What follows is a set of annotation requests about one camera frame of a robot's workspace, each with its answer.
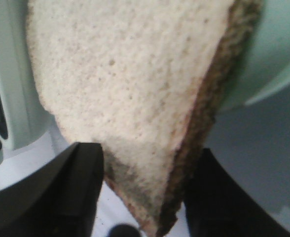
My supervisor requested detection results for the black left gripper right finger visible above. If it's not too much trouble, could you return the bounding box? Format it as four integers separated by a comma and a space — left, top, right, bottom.
183, 149, 290, 237

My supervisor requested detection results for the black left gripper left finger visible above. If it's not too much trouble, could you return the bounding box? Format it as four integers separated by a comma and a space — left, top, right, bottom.
0, 143, 104, 237

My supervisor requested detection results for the bread slice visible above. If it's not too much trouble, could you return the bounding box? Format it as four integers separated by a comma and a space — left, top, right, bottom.
26, 0, 263, 237

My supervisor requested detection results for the green breakfast maker base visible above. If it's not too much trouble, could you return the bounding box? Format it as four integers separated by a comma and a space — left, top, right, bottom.
0, 0, 54, 160

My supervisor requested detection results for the green round plate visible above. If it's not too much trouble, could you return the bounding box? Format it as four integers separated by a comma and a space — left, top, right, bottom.
220, 0, 290, 112

